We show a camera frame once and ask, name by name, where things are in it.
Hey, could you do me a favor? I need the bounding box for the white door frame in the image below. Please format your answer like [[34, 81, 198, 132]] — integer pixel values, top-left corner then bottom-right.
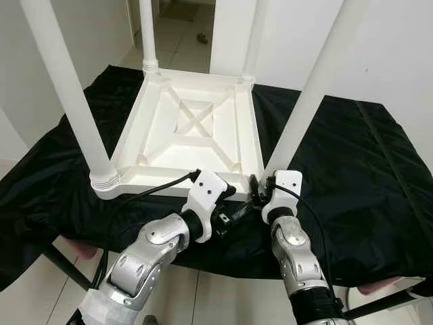
[[125, 0, 141, 48]]

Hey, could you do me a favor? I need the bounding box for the black table cloth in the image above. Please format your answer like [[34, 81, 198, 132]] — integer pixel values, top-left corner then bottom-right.
[[0, 64, 433, 292]]

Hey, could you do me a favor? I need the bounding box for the white plastic table top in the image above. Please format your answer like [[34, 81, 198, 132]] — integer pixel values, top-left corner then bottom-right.
[[90, 66, 266, 202]]

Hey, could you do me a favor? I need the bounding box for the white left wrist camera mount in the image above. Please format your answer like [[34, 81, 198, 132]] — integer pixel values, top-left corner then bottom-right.
[[181, 171, 229, 243]]

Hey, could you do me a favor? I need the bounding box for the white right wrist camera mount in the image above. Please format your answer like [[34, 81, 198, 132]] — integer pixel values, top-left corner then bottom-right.
[[262, 171, 303, 223]]

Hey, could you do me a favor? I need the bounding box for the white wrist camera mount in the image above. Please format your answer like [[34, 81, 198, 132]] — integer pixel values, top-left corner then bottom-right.
[[181, 171, 229, 243], [262, 171, 303, 223]]

